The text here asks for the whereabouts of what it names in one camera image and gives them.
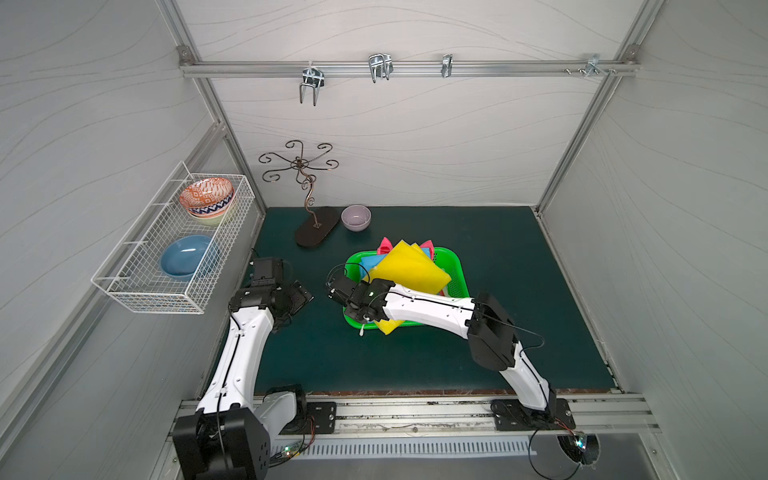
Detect blue raincoat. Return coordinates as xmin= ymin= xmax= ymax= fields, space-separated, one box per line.
xmin=359 ymin=242 xmax=435 ymax=284

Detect yellow raincoat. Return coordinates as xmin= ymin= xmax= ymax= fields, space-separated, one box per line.
xmin=365 ymin=239 xmax=454 ymax=336

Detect pink bunny raincoat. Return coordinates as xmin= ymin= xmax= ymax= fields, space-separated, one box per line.
xmin=376 ymin=237 xmax=435 ymax=260

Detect green plastic basket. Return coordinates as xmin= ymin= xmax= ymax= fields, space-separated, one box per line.
xmin=344 ymin=247 xmax=470 ymax=298

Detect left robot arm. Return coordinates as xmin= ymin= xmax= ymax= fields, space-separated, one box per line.
xmin=171 ymin=258 xmax=313 ymax=479

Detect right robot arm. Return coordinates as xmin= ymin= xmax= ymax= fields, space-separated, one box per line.
xmin=326 ymin=276 xmax=556 ymax=418

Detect small purple bowl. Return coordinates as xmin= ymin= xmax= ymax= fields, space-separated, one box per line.
xmin=340 ymin=205 xmax=372 ymax=232

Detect brown metal jewelry stand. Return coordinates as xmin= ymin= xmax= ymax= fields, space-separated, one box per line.
xmin=258 ymin=139 xmax=341 ymax=249

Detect blue bowl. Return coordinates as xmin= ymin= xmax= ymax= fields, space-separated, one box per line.
xmin=159 ymin=235 xmax=220 ymax=281

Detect orange patterned bowl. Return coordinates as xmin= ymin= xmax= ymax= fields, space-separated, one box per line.
xmin=178 ymin=177 xmax=235 ymax=219

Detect metal hook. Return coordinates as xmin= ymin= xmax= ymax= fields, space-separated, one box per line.
xmin=441 ymin=54 xmax=453 ymax=78
xmin=564 ymin=54 xmax=618 ymax=78
xmin=368 ymin=53 xmax=394 ymax=83
xmin=299 ymin=66 xmax=325 ymax=106

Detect white wire wall basket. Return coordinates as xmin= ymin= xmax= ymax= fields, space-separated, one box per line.
xmin=91 ymin=163 xmax=254 ymax=315

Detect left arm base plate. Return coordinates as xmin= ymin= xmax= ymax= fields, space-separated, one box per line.
xmin=280 ymin=401 xmax=337 ymax=436

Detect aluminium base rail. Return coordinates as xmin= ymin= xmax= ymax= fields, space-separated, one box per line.
xmin=307 ymin=393 xmax=661 ymax=440

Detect left base cables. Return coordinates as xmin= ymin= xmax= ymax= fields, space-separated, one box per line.
xmin=266 ymin=413 xmax=317 ymax=469

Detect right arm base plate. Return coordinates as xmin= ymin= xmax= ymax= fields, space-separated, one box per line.
xmin=490 ymin=398 xmax=576 ymax=431

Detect right base cable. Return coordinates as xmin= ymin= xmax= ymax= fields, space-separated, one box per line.
xmin=526 ymin=425 xmax=582 ymax=480

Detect aluminium top rail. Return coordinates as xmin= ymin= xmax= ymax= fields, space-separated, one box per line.
xmin=180 ymin=59 xmax=640 ymax=80

